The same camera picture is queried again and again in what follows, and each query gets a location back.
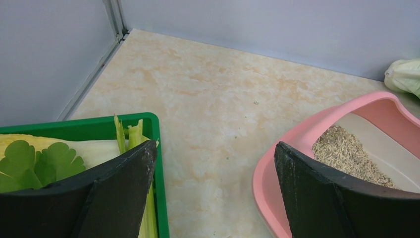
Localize green cabbage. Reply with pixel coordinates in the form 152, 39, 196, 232
384, 58, 420, 98

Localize pink litter box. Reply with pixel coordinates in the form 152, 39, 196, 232
252, 91, 420, 238

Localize green leafy vegetable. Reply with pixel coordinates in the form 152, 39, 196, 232
0, 140, 86, 193

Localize cat litter sand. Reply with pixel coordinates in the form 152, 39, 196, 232
312, 125, 398, 189

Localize celery stalks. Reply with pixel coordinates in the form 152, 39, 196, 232
113, 115, 158, 238

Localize green vegetable tray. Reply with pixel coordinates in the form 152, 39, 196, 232
0, 113, 169, 238

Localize yellow cabbage leaf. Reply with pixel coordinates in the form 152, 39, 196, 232
0, 133, 66, 162

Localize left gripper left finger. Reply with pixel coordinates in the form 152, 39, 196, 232
0, 140, 158, 238

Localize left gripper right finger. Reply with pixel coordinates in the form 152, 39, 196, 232
274, 142, 420, 238

